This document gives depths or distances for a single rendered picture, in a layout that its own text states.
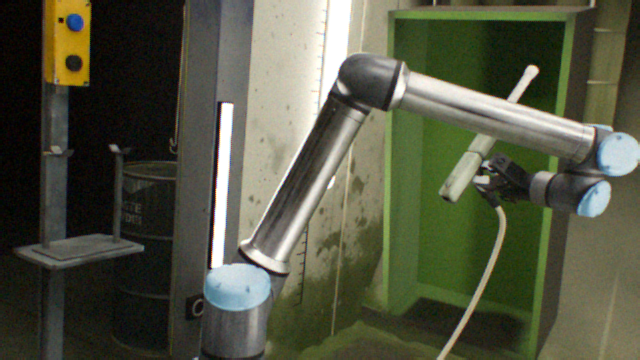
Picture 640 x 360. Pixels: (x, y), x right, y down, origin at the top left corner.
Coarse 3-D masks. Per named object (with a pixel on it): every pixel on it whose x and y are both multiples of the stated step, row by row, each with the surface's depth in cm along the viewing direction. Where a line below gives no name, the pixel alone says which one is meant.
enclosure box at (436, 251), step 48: (432, 48) 236; (480, 48) 226; (528, 48) 216; (576, 48) 182; (528, 96) 221; (576, 96) 196; (432, 144) 247; (432, 192) 254; (384, 240) 232; (432, 240) 261; (480, 240) 248; (528, 240) 237; (384, 288) 239; (432, 288) 265; (528, 288) 243; (480, 336) 229; (528, 336) 229
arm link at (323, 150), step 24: (336, 96) 143; (336, 120) 143; (360, 120) 145; (312, 144) 146; (336, 144) 145; (312, 168) 146; (336, 168) 148; (288, 192) 148; (312, 192) 147; (264, 216) 152; (288, 216) 148; (264, 240) 150; (288, 240) 150; (264, 264) 148; (288, 264) 154
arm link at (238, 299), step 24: (240, 264) 145; (216, 288) 133; (240, 288) 132; (264, 288) 136; (216, 312) 133; (240, 312) 132; (264, 312) 137; (216, 336) 134; (240, 336) 133; (264, 336) 139
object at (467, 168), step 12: (528, 72) 174; (516, 96) 172; (480, 144) 166; (492, 144) 168; (468, 156) 166; (480, 156) 167; (456, 168) 166; (468, 168) 164; (456, 180) 163; (468, 180) 165; (444, 192) 163; (456, 192) 163; (480, 192) 173; (492, 192) 173; (492, 204) 176
